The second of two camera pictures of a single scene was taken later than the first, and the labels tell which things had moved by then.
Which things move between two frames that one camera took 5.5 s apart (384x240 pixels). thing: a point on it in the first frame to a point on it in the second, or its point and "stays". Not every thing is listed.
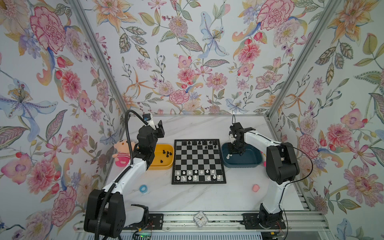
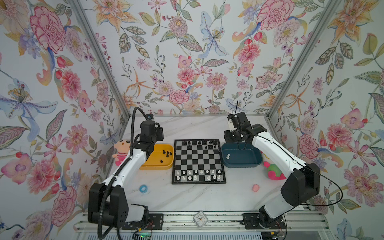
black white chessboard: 197,161 stays
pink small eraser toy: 255,187 stays
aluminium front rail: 307,220 stays
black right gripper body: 234,148 to 231,137
